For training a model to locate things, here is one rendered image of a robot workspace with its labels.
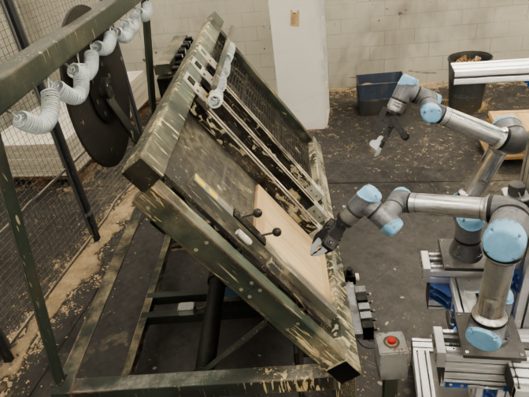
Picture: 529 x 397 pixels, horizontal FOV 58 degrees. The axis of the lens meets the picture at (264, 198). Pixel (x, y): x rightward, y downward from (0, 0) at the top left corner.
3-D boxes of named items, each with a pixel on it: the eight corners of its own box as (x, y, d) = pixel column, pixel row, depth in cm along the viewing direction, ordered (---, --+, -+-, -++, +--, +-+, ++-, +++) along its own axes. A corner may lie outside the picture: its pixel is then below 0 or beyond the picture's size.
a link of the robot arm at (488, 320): (505, 332, 175) (536, 209, 146) (497, 361, 165) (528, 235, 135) (471, 320, 181) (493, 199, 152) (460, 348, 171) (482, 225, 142)
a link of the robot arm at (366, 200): (382, 202, 164) (363, 186, 165) (361, 223, 170) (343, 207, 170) (386, 195, 171) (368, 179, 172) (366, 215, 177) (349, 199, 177)
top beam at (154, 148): (142, 194, 158) (163, 177, 154) (119, 173, 154) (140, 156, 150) (214, 31, 344) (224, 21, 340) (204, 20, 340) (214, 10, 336)
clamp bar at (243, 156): (321, 250, 266) (357, 228, 258) (167, 92, 218) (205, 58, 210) (319, 239, 275) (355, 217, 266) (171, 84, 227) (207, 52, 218)
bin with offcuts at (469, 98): (490, 114, 586) (498, 61, 551) (445, 116, 596) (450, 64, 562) (482, 98, 628) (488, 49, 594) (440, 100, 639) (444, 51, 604)
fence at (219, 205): (331, 320, 223) (338, 316, 222) (186, 184, 185) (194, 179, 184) (329, 312, 228) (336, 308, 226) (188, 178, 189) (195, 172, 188)
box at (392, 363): (407, 380, 207) (408, 352, 197) (379, 381, 208) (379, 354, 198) (401, 358, 217) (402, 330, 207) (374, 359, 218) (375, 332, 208)
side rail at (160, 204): (324, 370, 205) (345, 360, 201) (131, 203, 160) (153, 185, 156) (323, 358, 210) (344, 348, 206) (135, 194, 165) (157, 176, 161)
